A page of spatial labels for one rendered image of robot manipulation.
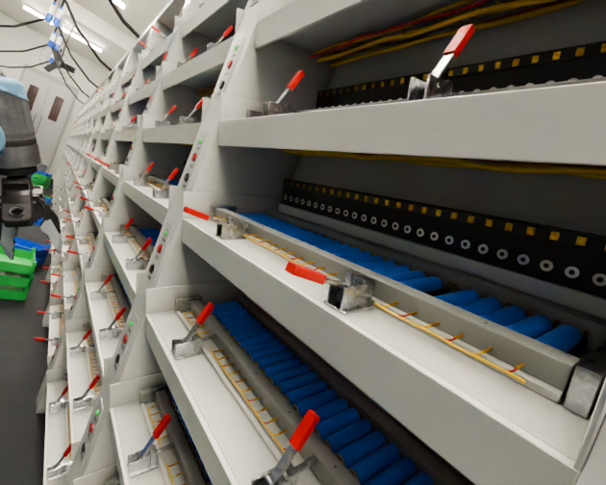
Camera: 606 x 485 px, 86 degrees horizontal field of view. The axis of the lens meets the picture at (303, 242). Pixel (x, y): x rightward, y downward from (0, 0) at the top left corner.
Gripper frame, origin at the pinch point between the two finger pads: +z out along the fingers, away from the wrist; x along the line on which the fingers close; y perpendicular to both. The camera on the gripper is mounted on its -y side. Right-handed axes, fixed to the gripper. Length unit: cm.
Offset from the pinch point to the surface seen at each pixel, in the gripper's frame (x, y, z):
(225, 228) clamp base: -27, -44, -22
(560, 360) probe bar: -32, -84, -30
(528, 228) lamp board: -46, -75, -33
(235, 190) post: -36, -27, -22
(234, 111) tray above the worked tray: -36, -24, -37
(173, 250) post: -23.1, -29.2, -11.5
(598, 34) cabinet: -60, -69, -53
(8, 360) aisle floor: 24, 60, 78
